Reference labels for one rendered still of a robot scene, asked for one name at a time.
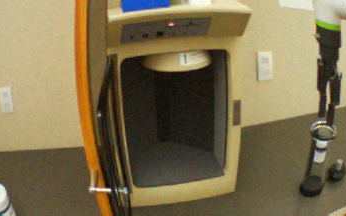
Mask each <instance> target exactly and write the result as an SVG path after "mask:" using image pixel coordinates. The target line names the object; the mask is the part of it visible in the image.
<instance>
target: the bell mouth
mask: <svg viewBox="0 0 346 216"><path fill-rule="evenodd" d="M211 62H212V57H211V55H210V53H209V51H208V49H205V50H195V51H193V50H186V51H176V52H166V53H156V54H148V55H144V56H143V58H142V66H145V67H147V68H150V69H153V70H158V71H168V72H178V71H189V70H194V69H198V68H202V67H206V66H207V65H209V64H210V63H211Z"/></svg>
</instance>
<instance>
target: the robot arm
mask: <svg viewBox="0 0 346 216"><path fill-rule="evenodd" d="M312 3H313V7H314V13H315V24H316V26H315V27H316V34H314V37H315V38H316V40H317V42H319V55H320V56H321V58H317V68H318V70H317V91H319V94H320V100H319V112H318V117H324V116H325V114H326V104H327V95H326V94H327V92H326V89H327V85H328V84H327V83H328V81H329V95H330V103H328V112H327V117H326V126H330V125H333V118H334V115H335V107H336V106H338V105H339V103H340V93H341V91H340V89H341V79H342V73H340V72H338V70H337V69H338V66H337V62H338V60H339V48H341V45H342V44H341V42H342V41H341V38H342V37H341V20H342V19H343V20H346V0H312ZM331 77H333V78H331ZM319 85H320V86H319Z"/></svg>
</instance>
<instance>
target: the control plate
mask: <svg viewBox="0 0 346 216"><path fill-rule="evenodd" d="M211 20H212V18H187V19H166V20H155V21H149V22H144V23H135V24H126V25H124V26H122V34H121V44H122V43H132V42H138V41H142V40H151V39H161V38H171V37H182V36H189V37H191V36H201V35H205V36H207V33H208V28H209V26H210V22H211ZM190 22H193V24H189V23H190ZM169 23H174V25H172V26H169ZM193 30H196V31H197V33H195V32H193ZM158 31H164V34H163V36H157V37H156V34H157V32H158ZM171 31H175V34H172V33H171ZM182 31H186V32H185V33H183V32H182ZM144 34H148V37H147V38H143V37H142V35H144ZM130 36H134V38H132V39H129V37H130Z"/></svg>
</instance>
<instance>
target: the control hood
mask: <svg viewBox="0 0 346 216"><path fill-rule="evenodd" d="M169 5H170V6H169V8H158V9H151V10H143V11H132V12H127V13H123V12H122V9H121V7H114V8H110V9H108V10H107V21H106V24H107V27H106V28H107V34H106V35H107V41H106V42H107V47H108V48H110V47H115V46H120V45H129V44H133V43H138V42H148V41H158V40H168V39H178V38H187V37H189V36H182V37H171V38H161V39H151V40H142V41H138V42H132V43H122V44H121V34H122V26H124V25H126V24H135V23H144V22H149V21H155V20H166V19H187V18H212V20H211V22H210V26H209V28H208V33H207V36H208V37H217V36H220V37H226V36H230V37H234V36H238V37H241V36H242V35H243V33H244V32H245V29H246V27H247V24H248V22H249V19H250V18H251V17H250V16H251V15H252V14H251V13H252V12H253V11H252V9H250V8H248V7H247V6H245V5H243V4H242V3H239V2H238V1H236V0H211V5H207V4H204V5H189V4H186V3H184V2H182V0H177V1H169ZM207 36H205V35H201V36H191V37H194V38H198V37H207Z"/></svg>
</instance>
